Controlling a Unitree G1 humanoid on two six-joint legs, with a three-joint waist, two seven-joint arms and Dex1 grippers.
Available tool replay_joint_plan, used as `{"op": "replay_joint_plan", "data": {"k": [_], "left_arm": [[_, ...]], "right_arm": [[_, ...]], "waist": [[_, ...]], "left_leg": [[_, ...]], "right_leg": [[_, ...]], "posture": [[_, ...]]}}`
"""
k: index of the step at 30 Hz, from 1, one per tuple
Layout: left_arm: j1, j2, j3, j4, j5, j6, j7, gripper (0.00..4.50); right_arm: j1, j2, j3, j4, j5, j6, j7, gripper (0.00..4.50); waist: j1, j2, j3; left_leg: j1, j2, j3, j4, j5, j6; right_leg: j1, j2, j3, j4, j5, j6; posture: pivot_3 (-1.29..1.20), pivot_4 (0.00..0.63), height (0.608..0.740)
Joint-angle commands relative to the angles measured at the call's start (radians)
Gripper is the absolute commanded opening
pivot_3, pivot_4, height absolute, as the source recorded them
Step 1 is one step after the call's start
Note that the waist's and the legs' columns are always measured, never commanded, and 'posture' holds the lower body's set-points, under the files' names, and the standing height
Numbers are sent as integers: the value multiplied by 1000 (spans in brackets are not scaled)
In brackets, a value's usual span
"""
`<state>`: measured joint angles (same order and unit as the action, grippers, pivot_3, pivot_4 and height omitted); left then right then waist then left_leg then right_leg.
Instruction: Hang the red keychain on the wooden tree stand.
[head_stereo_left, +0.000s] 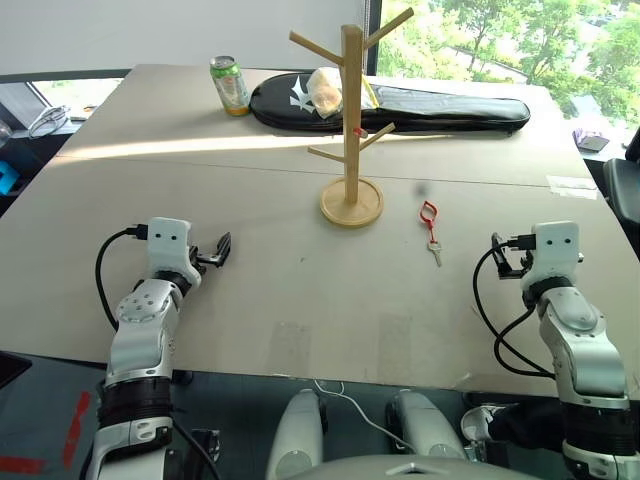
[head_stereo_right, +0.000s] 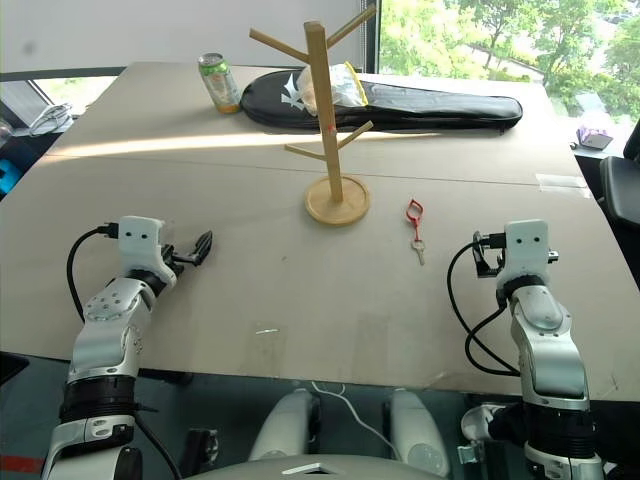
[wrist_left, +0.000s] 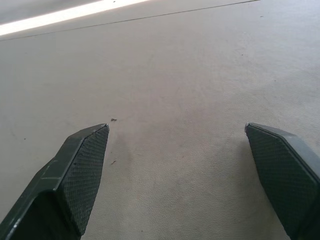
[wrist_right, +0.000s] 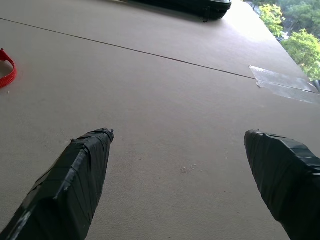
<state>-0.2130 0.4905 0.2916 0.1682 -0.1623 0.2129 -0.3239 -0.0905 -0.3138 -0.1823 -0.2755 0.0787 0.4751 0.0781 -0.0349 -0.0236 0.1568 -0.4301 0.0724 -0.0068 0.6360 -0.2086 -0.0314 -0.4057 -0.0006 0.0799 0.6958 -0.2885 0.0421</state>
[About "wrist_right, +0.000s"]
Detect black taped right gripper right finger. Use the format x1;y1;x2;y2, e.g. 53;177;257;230
243;128;320;240

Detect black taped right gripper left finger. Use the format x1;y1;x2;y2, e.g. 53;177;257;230
0;127;115;240

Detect clear adhesive tape strip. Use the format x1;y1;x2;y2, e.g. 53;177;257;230
248;65;320;105

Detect green trees outside window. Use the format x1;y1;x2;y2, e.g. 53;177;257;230
249;0;320;82

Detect black zippered case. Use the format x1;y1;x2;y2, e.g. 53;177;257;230
129;0;233;23

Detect red strap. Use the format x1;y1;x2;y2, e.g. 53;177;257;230
0;48;18;89

